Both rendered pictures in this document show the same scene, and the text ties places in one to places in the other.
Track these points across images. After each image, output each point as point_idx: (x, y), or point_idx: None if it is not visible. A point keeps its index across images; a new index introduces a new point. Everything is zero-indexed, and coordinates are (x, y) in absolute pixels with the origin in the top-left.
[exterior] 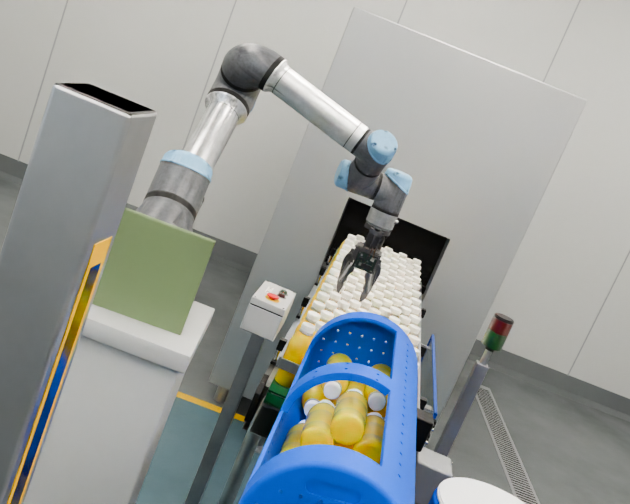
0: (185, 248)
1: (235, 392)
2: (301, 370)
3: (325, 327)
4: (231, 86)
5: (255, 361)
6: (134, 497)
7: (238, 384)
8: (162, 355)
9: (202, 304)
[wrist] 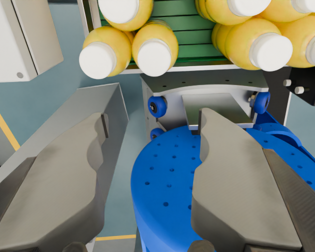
0: None
1: (71, 4)
2: (146, 251)
3: (143, 241)
4: None
5: (58, 0)
6: (97, 176)
7: (66, 4)
8: None
9: None
